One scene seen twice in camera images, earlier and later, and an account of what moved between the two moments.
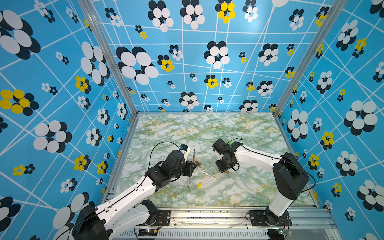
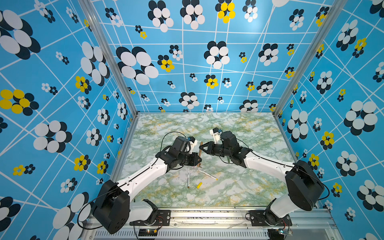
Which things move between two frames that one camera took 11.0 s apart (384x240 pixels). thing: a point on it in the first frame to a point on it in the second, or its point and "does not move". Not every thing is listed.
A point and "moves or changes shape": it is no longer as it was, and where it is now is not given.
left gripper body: (188, 168) to (188, 159)
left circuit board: (148, 232) does not move
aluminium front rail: (232, 223) does not move
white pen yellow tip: (214, 177) does not move
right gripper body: (222, 165) to (218, 150)
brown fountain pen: (194, 156) moves or changes shape
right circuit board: (278, 232) does not move
